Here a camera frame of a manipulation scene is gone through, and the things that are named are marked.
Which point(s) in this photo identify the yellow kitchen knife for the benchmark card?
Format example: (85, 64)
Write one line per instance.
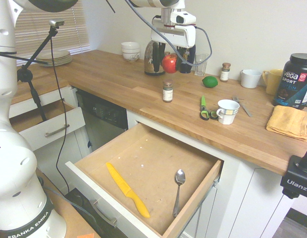
(128, 192)

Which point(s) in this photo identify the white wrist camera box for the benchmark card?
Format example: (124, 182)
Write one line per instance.
(184, 18)

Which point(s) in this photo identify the yellow ceramic mug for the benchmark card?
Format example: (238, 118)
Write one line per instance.
(273, 83)

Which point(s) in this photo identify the green lime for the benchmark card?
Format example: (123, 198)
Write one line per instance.
(210, 81)

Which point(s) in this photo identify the black Ulanzi camera stand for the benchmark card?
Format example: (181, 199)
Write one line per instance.
(295, 178)

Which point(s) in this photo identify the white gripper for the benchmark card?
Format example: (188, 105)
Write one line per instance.
(173, 34)

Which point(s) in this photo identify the dark blue painted vase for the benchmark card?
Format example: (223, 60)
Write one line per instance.
(190, 59)

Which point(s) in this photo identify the white bowl floral print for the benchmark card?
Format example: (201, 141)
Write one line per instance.
(131, 57)

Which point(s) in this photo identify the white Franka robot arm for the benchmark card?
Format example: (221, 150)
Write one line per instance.
(10, 173)

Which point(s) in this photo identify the white patterned cup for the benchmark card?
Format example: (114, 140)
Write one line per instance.
(227, 112)

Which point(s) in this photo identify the silver metal spoon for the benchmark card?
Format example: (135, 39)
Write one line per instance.
(180, 177)

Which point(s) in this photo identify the metal fork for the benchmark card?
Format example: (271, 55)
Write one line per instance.
(243, 106)

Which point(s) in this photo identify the stainless steel electric kettle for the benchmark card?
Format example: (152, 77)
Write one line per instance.
(149, 62)

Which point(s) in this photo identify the white base cabinet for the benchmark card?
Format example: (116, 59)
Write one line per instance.
(242, 193)

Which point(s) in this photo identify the wide wooden drawer white front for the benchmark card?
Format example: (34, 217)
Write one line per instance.
(148, 158)

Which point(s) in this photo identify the black tripod stand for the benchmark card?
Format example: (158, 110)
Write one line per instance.
(34, 94)

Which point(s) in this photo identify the red apple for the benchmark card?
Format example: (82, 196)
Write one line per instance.
(169, 64)

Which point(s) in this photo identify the stacked white bowls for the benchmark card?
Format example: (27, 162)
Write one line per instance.
(130, 46)

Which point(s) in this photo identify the stack of plates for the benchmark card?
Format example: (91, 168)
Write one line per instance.
(57, 55)

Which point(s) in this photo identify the green spice jar brown lid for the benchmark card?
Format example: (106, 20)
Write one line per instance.
(168, 91)

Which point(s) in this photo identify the narrow wooden drawer white front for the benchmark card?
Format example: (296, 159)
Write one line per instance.
(57, 124)

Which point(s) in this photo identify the black dishwasher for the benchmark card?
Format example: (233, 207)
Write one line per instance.
(104, 116)

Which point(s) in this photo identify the yellow folded cloth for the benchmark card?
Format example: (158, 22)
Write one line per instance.
(289, 122)

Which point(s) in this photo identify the plain white mug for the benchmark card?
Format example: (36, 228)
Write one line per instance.
(251, 79)

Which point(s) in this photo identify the beige ceramic plate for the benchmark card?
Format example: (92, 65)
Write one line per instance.
(66, 60)
(66, 63)

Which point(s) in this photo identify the silver webcam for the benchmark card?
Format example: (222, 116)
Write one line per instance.
(57, 22)

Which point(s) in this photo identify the white window blinds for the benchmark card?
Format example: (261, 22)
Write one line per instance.
(69, 29)

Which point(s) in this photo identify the small spice jar brown lid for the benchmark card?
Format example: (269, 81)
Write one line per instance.
(225, 73)

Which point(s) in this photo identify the clear drinking glass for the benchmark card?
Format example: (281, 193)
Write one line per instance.
(201, 67)

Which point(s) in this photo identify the black Vega protein tub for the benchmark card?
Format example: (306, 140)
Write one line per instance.
(294, 81)

